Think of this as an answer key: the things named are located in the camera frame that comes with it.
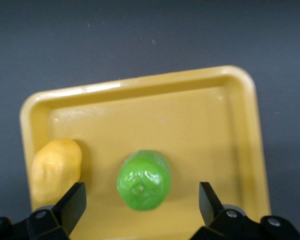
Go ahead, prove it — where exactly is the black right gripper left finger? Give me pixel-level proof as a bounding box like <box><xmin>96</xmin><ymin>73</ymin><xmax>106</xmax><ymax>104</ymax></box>
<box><xmin>0</xmin><ymin>181</ymin><xmax>87</xmax><ymax>240</ymax></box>

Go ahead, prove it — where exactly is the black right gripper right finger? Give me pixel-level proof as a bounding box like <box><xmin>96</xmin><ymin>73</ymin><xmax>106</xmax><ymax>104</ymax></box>
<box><xmin>189</xmin><ymin>181</ymin><xmax>300</xmax><ymax>240</ymax></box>

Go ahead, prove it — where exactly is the yellow toy potato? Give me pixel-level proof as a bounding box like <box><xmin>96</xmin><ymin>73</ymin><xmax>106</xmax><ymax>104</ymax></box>
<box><xmin>30</xmin><ymin>138</ymin><xmax>83</xmax><ymax>204</ymax></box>

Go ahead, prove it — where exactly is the yellow plastic tray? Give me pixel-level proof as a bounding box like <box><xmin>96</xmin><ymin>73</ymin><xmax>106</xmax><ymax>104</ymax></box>
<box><xmin>19</xmin><ymin>65</ymin><xmax>273</xmax><ymax>240</ymax></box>

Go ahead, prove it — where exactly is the green toy apple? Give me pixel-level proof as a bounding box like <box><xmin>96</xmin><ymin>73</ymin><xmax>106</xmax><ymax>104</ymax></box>
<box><xmin>116</xmin><ymin>149</ymin><xmax>172</xmax><ymax>213</ymax></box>

